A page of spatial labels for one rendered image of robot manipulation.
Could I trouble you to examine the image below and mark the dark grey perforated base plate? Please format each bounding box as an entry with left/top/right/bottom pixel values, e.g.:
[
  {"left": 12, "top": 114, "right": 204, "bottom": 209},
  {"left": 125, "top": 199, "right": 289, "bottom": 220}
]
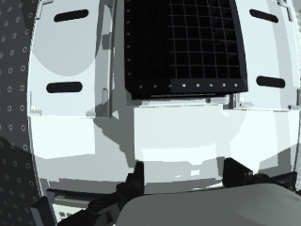
[{"left": 0, "top": 0, "right": 40, "bottom": 226}]

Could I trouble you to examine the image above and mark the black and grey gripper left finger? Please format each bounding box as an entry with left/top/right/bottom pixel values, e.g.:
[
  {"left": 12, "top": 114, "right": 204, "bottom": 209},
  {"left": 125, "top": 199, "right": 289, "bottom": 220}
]
[{"left": 56, "top": 161, "right": 145, "bottom": 226}]

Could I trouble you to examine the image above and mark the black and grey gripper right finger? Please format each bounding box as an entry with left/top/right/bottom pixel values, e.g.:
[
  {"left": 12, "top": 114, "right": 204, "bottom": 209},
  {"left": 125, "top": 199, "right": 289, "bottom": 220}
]
[{"left": 222, "top": 157, "right": 301, "bottom": 196}]

